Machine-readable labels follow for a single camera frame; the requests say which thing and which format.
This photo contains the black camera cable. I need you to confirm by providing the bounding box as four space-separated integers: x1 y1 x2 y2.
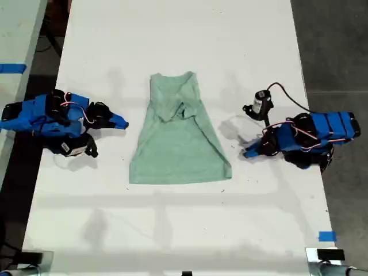
266 82 313 113

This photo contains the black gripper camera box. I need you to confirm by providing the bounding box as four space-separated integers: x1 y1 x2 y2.
53 133 99 159
242 90 274 121

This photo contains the silver metal table bracket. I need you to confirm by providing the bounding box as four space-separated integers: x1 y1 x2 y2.
305 246 360 276
0 250 55 276

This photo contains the long blue tape strip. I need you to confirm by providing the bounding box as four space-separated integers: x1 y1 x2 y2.
0 63 28 74

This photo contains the pale green t-shirt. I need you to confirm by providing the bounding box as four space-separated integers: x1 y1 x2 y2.
128 71 233 185

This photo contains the small black box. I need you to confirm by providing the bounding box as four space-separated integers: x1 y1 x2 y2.
21 250 44 264
316 248 346 261

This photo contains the black floor cable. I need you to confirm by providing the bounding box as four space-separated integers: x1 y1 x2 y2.
36 11 60 54

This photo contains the white side table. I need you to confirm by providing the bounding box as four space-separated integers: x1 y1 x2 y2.
0 0 48 186

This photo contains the short blue tape strip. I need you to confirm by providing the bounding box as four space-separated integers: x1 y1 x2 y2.
318 231 337 243

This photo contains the red white arm wire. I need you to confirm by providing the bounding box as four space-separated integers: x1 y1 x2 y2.
61 91 93 125
262 116 356 152

